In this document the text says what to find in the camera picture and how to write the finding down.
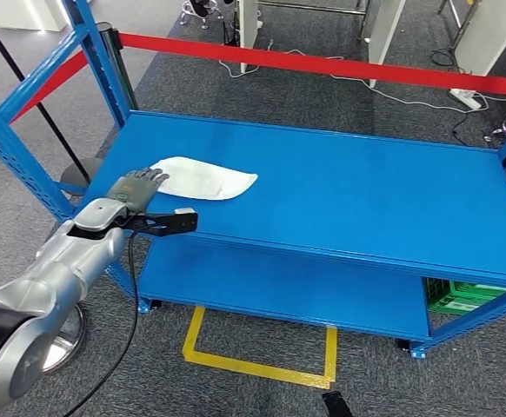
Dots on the dark stanchion, chrome base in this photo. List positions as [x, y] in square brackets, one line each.
[116, 63]

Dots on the thin black pole, flat base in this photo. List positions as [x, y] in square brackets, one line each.
[79, 172]

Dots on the blue metal shelf rack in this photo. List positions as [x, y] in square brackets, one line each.
[322, 195]

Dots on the white curved plastic part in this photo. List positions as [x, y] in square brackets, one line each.
[205, 179]

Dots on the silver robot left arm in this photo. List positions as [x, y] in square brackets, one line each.
[40, 293]

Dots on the chrome stanchion post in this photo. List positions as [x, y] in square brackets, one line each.
[68, 339]

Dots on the black robot right foot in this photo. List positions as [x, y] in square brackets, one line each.
[336, 406]

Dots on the white power strip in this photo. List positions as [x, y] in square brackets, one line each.
[465, 99]

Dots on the white table leg panel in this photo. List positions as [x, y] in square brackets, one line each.
[247, 34]
[487, 34]
[385, 40]

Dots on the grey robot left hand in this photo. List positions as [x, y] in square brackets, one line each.
[135, 190]

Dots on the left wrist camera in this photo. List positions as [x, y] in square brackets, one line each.
[175, 223]

